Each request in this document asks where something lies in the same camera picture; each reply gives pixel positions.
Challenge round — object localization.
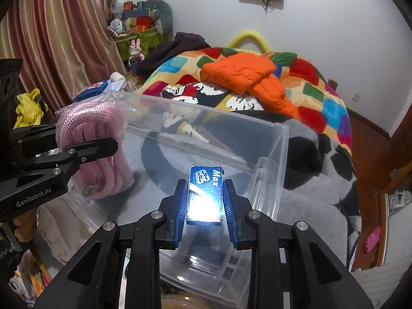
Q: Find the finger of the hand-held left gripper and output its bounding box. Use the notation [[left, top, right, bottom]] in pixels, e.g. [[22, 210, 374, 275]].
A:
[[14, 138, 118, 189], [12, 124, 62, 155]]

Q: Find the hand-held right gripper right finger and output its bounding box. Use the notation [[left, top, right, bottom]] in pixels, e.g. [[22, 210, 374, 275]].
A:
[[221, 178, 374, 309]]

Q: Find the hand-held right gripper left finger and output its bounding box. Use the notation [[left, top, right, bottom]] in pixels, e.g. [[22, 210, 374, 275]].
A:
[[34, 178, 189, 309]]

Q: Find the pink rope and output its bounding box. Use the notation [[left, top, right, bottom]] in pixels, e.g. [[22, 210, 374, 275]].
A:
[[55, 100, 136, 201]]

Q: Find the small blue box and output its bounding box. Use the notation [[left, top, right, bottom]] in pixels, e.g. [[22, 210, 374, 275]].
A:
[[186, 165, 226, 226]]

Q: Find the clear plastic storage bin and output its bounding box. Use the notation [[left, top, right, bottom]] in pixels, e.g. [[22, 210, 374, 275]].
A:
[[92, 91, 290, 304]]

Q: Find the person's left forearm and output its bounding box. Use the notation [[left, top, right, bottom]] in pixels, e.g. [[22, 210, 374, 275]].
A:
[[0, 228, 24, 284]]

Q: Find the person's left hand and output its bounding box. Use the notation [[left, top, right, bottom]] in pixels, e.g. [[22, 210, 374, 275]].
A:
[[12, 211, 37, 243]]

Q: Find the yellow cloth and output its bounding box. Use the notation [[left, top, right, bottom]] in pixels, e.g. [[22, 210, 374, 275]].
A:
[[14, 88, 49, 129]]

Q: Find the blue pouch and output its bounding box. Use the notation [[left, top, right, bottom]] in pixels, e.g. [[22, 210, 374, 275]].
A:
[[73, 82, 111, 101]]

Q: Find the black chair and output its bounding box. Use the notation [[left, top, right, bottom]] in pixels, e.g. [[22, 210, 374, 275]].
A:
[[0, 58, 24, 130]]

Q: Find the pile of papers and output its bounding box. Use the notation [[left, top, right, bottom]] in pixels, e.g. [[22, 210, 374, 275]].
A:
[[106, 80, 138, 95]]

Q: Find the striped curtain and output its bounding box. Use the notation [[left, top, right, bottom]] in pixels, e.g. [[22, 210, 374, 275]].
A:
[[0, 0, 128, 129]]

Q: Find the pink bunny toy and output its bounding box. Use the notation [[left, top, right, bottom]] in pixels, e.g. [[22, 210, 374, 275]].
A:
[[129, 39, 145, 60]]

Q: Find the green patterned box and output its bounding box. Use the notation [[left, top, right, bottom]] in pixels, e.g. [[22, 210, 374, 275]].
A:
[[116, 27, 163, 60]]

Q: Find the small white fan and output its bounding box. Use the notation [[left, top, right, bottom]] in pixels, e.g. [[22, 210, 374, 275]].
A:
[[108, 18, 127, 37]]

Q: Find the dark purple cloth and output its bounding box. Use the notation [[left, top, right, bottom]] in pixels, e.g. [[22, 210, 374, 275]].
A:
[[137, 32, 211, 78]]

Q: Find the stack of colourful boxes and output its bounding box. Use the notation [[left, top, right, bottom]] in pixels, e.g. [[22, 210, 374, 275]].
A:
[[122, 2, 161, 34]]

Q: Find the pink clog shoe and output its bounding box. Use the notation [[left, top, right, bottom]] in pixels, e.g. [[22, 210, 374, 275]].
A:
[[364, 225, 382, 253]]

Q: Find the orange puffer jacket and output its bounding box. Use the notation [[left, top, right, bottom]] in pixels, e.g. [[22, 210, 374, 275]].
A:
[[200, 53, 302, 120]]

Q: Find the grey neck pillow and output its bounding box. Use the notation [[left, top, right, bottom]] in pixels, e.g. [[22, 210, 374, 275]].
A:
[[151, 0, 173, 35]]

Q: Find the colourful printed blanket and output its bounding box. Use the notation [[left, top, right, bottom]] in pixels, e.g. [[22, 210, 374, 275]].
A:
[[137, 48, 355, 168]]

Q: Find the white shoe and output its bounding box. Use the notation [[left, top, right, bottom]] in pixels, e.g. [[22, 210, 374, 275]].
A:
[[388, 191, 412, 213]]

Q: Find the yellow foam tube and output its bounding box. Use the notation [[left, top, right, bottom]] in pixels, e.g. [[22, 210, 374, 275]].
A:
[[227, 31, 270, 53]]

